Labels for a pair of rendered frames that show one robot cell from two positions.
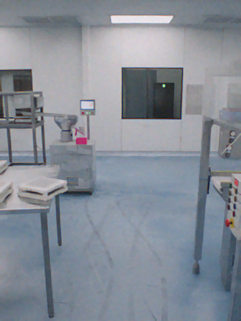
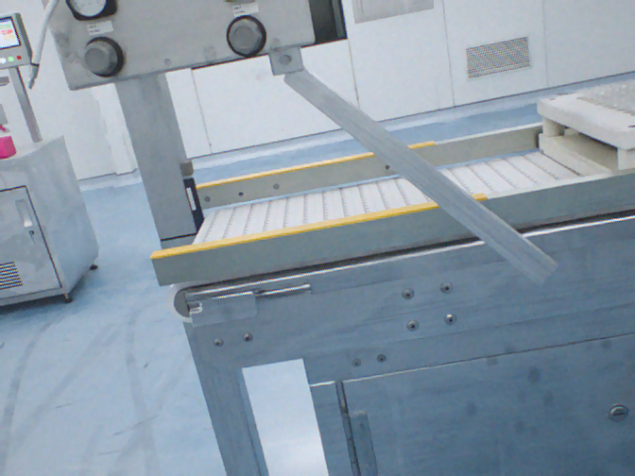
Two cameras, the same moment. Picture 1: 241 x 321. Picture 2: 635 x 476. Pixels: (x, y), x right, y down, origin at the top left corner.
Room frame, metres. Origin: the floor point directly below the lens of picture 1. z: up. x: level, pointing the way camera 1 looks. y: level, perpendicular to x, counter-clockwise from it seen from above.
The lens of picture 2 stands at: (1.39, -0.87, 1.12)
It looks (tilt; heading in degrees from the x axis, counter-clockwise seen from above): 19 degrees down; 1
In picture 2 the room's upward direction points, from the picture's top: 11 degrees counter-clockwise
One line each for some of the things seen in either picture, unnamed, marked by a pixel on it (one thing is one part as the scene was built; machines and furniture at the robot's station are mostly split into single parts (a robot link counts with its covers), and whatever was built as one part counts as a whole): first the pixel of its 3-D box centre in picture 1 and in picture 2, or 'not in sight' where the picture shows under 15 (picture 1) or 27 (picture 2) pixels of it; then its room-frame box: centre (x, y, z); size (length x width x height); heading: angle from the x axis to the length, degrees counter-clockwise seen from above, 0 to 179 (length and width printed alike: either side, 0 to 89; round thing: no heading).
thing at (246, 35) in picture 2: not in sight; (244, 30); (1.94, -0.84, 1.11); 0.03 x 0.03 x 0.04; 87
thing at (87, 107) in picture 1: (87, 120); (15, 81); (4.70, 0.48, 1.07); 0.23 x 0.10 x 0.62; 90
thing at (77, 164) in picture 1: (74, 165); (10, 227); (4.56, 0.69, 0.38); 0.63 x 0.57 x 0.76; 90
